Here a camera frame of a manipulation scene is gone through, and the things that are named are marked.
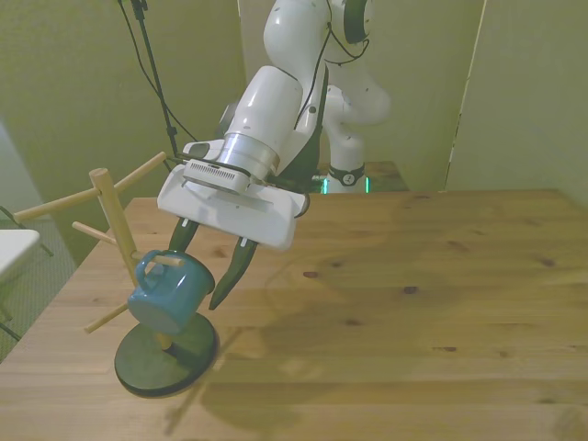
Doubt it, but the wooden mug tree black base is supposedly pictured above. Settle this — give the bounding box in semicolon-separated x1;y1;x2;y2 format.
13;151;221;399

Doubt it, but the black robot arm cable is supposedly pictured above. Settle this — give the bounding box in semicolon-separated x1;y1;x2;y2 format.
173;0;371;218

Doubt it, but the black camera tripod pole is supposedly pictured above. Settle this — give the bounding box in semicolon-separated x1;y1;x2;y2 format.
130;0;181;160

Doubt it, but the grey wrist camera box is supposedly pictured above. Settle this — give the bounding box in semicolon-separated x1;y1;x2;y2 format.
176;141;253;195

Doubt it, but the black tripod stand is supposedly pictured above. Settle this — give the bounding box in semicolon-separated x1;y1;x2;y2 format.
116;0;199;143

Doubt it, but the teal enamel mug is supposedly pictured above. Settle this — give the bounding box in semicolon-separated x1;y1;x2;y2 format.
127;249;216;334

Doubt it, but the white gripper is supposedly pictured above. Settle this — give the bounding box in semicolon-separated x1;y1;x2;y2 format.
156;164;308;311

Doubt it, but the white folding table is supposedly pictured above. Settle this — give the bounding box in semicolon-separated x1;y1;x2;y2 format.
0;205;55;344

